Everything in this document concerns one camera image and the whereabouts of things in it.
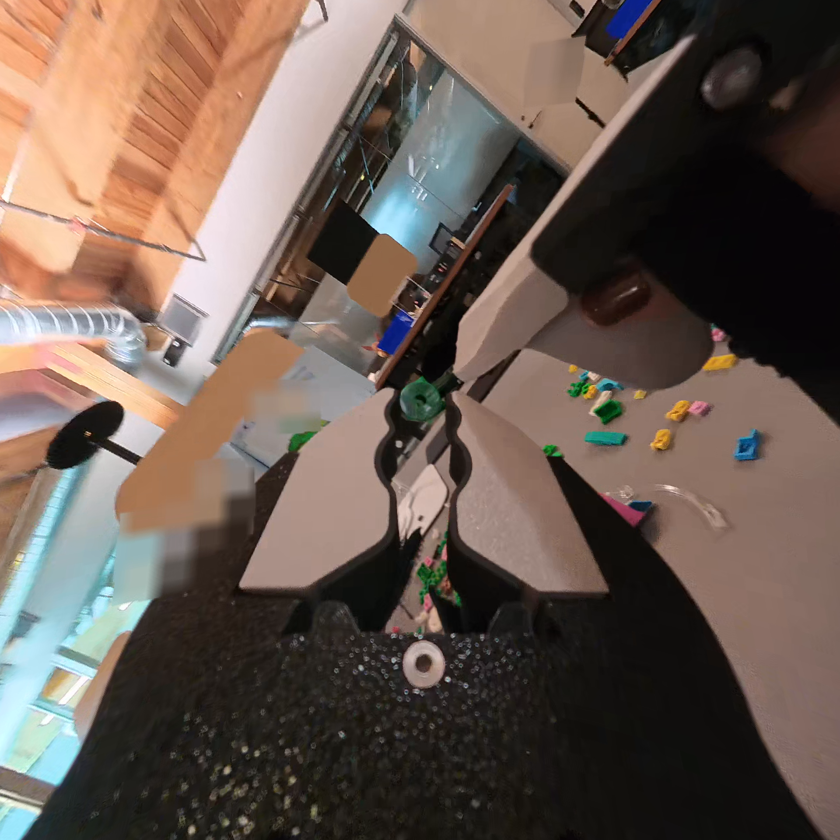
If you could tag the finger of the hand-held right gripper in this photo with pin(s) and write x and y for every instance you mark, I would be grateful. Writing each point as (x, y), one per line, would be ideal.
(512, 308)

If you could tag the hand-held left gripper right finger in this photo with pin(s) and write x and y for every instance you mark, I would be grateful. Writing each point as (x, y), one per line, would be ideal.
(518, 512)

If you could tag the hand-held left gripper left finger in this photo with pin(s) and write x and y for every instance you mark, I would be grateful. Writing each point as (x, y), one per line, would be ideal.
(328, 512)

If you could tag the dark green lego stem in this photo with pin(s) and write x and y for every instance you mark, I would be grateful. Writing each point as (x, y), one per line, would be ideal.
(449, 382)

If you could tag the green lego piece with hole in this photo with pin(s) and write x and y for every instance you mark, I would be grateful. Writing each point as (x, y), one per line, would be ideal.
(420, 400)

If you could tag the pink lego plate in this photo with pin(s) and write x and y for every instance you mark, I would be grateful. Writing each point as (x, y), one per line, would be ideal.
(623, 510)

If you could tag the cluster of mixed lego parts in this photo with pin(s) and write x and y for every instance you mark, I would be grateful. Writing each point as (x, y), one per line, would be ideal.
(434, 584)

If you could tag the teal curved lego piece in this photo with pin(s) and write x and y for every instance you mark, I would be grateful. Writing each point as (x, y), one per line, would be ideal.
(605, 438)

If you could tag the pile of loose lego pieces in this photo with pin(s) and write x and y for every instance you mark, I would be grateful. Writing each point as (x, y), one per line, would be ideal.
(610, 412)

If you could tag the clear curved lego piece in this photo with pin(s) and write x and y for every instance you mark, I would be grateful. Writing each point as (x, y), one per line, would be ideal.
(692, 504)

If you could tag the wooden edged table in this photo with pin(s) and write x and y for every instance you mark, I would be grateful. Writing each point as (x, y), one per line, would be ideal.
(453, 275)

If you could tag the blue plastic bin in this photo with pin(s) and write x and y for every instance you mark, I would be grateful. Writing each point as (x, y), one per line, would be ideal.
(628, 18)
(396, 331)

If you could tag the black round disc on rod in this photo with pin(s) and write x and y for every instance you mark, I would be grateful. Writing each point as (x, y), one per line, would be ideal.
(85, 433)

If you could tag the silver ventilation duct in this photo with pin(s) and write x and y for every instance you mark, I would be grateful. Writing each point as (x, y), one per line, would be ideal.
(79, 331)

